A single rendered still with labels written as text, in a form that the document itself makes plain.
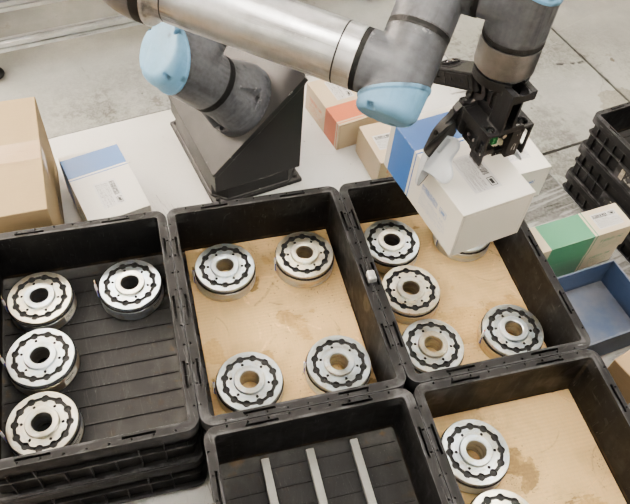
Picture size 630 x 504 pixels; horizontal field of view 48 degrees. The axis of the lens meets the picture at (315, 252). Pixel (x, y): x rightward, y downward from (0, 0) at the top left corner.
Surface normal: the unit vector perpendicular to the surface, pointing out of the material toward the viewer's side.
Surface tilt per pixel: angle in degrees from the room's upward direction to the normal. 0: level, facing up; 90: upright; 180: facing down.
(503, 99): 90
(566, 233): 0
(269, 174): 90
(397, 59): 37
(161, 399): 0
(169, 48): 51
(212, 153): 44
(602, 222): 0
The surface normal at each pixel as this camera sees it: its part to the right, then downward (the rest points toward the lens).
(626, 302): -0.93, 0.25
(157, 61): -0.62, -0.10
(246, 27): -0.30, 0.47
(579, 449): 0.07, -0.61
